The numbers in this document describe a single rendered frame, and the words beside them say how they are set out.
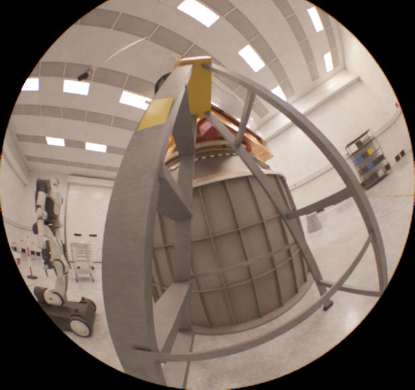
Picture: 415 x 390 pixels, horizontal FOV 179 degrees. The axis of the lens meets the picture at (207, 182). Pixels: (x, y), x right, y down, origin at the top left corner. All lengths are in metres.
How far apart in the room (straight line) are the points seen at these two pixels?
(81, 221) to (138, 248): 8.88
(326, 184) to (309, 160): 1.26
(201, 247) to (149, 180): 0.79
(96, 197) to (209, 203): 8.72
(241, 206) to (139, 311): 0.89
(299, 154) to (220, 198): 5.74
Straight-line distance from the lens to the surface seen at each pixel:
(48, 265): 1.40
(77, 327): 1.49
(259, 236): 0.99
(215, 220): 0.92
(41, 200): 1.47
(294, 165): 6.37
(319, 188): 6.15
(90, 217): 8.99
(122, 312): 0.22
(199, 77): 0.75
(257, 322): 1.15
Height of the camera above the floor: 0.79
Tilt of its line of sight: 22 degrees up
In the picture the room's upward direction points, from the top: 15 degrees counter-clockwise
